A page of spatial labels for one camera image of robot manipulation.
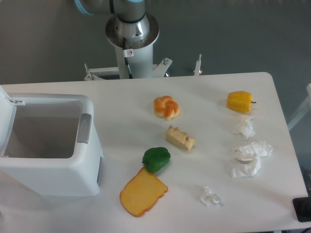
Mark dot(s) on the orange toast slice toy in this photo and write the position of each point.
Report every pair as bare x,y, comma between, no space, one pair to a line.
142,192

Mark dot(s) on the white trash can body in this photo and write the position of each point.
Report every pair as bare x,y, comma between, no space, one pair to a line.
54,148

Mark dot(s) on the white table frame leg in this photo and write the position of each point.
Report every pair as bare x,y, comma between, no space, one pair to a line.
301,110

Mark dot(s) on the black device at edge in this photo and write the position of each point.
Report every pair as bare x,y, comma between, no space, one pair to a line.
302,207

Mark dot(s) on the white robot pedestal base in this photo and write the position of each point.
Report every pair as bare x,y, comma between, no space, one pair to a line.
134,63

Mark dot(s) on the beige cake slice toy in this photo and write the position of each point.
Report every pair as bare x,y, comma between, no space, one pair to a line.
179,138

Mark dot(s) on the yellow toy bell pepper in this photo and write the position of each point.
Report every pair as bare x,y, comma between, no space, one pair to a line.
240,101

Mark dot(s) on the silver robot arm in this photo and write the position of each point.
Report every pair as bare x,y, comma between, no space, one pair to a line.
128,28

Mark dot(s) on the knotted bread roll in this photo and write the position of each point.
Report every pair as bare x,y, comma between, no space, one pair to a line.
166,107

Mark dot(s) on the green toy bell pepper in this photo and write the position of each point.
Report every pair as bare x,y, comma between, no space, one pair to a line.
155,159

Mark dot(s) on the crumpled white tissue large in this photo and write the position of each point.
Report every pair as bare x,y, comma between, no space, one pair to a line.
249,158

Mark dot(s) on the crumpled white tissue small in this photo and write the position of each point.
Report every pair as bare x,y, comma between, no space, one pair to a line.
207,197

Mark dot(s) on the white trash can lid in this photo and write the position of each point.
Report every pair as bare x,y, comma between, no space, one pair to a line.
8,108

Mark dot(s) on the crumpled white tissue upper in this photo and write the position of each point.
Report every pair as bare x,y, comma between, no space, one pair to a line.
245,127

